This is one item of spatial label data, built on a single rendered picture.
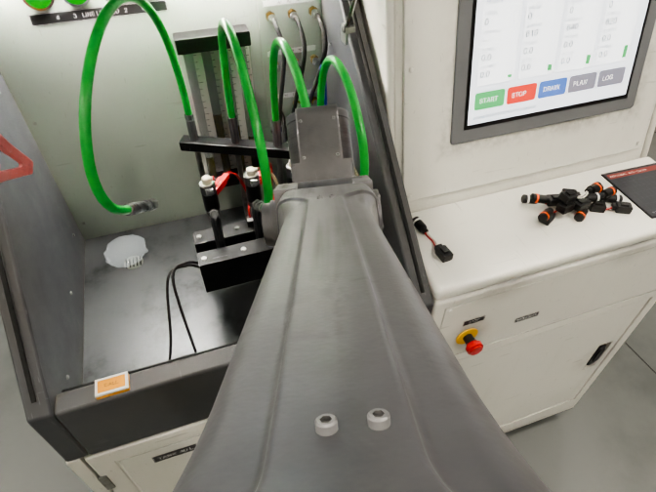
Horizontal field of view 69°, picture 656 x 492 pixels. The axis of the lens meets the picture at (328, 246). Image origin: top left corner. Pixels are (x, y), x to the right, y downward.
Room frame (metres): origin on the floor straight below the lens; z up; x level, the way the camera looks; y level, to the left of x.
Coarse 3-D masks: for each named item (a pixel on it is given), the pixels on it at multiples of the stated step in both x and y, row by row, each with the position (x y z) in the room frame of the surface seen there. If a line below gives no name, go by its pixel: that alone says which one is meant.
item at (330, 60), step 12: (324, 60) 0.79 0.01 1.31; (336, 60) 0.75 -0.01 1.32; (324, 72) 0.80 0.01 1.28; (324, 84) 0.82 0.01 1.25; (348, 84) 0.69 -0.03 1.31; (324, 96) 0.83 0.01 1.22; (348, 96) 0.68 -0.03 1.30; (360, 120) 0.65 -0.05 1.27; (360, 132) 0.64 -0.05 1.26; (360, 144) 0.63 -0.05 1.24; (360, 156) 0.62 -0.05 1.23; (360, 168) 0.62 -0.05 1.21
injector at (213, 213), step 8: (200, 184) 0.67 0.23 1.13; (216, 192) 0.68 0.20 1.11; (208, 200) 0.67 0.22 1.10; (216, 200) 0.67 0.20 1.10; (208, 208) 0.67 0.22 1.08; (216, 208) 0.67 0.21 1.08; (216, 216) 0.65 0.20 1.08; (216, 224) 0.67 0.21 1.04; (216, 232) 0.67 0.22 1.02; (216, 240) 0.67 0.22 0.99; (224, 240) 0.68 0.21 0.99
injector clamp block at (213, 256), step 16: (240, 224) 0.74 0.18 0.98; (208, 240) 0.69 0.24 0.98; (240, 240) 0.70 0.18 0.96; (256, 240) 0.69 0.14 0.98; (208, 256) 0.64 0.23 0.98; (224, 256) 0.64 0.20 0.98; (240, 256) 0.64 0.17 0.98; (256, 256) 0.65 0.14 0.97; (208, 272) 0.62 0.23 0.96; (224, 272) 0.63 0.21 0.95; (240, 272) 0.64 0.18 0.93; (256, 272) 0.65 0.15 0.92; (208, 288) 0.62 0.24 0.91
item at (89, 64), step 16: (112, 0) 0.69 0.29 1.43; (128, 0) 0.73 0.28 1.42; (144, 0) 0.78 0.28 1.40; (96, 32) 0.62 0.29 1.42; (160, 32) 0.83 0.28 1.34; (96, 48) 0.60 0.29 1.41; (176, 64) 0.85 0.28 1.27; (80, 96) 0.54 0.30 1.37; (80, 112) 0.53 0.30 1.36; (192, 112) 0.87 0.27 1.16; (80, 128) 0.52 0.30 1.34; (80, 144) 0.51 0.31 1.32; (96, 176) 0.49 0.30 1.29; (96, 192) 0.49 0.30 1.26; (112, 208) 0.50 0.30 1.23; (128, 208) 0.54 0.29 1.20
